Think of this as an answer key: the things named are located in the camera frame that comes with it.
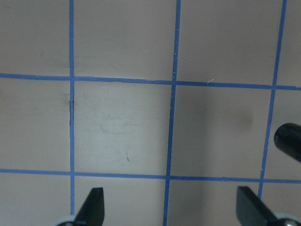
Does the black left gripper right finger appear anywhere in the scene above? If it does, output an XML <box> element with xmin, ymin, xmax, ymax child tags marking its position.
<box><xmin>236</xmin><ymin>186</ymin><xmax>278</xmax><ymax>226</ymax></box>

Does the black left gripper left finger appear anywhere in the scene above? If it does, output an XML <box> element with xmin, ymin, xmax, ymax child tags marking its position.
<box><xmin>73</xmin><ymin>188</ymin><xmax>105</xmax><ymax>226</ymax></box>

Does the dark wine bottle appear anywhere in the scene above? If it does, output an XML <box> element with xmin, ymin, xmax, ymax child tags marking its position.
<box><xmin>274</xmin><ymin>123</ymin><xmax>301</xmax><ymax>162</ymax></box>

